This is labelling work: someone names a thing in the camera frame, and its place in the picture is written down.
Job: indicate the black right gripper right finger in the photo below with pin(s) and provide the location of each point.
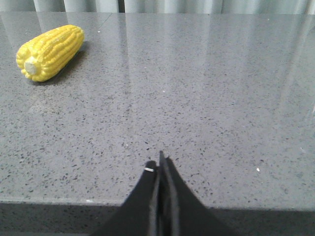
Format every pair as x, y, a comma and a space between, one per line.
181, 213

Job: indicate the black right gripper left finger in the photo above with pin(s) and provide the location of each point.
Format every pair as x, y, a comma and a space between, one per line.
132, 218

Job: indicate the yellow corn cob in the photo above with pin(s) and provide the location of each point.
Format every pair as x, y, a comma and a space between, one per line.
44, 56

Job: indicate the grey pleated curtain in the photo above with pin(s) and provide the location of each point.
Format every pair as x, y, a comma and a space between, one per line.
164, 6

